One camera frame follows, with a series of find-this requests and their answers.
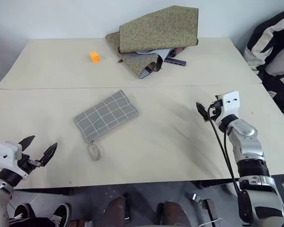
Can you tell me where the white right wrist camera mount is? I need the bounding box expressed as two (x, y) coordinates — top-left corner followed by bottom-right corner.
(214, 90), (240, 126)

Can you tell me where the dark grey usb hub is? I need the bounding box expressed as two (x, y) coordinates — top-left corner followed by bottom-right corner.
(164, 58), (188, 67)

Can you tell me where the brown rounded shape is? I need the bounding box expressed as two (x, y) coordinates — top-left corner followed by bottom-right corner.
(105, 195), (129, 227)
(158, 200), (189, 227)

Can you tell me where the dark metal bracket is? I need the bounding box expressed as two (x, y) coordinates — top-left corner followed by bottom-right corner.
(191, 192), (220, 227)

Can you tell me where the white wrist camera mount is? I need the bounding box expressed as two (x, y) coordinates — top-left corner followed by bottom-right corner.
(0, 140), (29, 177)
(214, 90), (240, 126)

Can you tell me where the small orange cube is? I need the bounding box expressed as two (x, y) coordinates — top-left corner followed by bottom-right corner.
(89, 51), (101, 64)

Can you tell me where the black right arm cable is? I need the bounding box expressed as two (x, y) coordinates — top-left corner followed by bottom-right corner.
(206, 104), (249, 219)

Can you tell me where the black and white jacket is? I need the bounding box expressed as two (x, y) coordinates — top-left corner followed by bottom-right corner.
(243, 5), (284, 130)

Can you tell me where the olive speckled folded mat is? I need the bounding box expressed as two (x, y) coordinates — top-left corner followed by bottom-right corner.
(105, 4), (200, 80)

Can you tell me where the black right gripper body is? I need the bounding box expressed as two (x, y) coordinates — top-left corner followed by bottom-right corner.
(208, 99), (223, 120)

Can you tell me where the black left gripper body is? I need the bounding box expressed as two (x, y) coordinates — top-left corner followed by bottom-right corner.
(16, 153), (43, 176)

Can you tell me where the thin white cable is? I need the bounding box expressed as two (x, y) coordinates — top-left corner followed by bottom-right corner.
(198, 218), (223, 227)

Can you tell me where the black sneaker with white stripes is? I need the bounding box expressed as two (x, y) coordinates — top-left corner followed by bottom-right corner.
(49, 202), (71, 225)
(13, 203), (36, 224)

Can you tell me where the grey checked zipper pouch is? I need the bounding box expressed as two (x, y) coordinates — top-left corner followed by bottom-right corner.
(73, 89), (141, 162)

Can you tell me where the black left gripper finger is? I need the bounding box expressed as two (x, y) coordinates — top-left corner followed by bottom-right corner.
(38, 141), (58, 167)
(17, 135), (36, 152)

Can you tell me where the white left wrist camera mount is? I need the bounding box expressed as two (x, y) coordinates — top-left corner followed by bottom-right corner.
(0, 140), (29, 177)

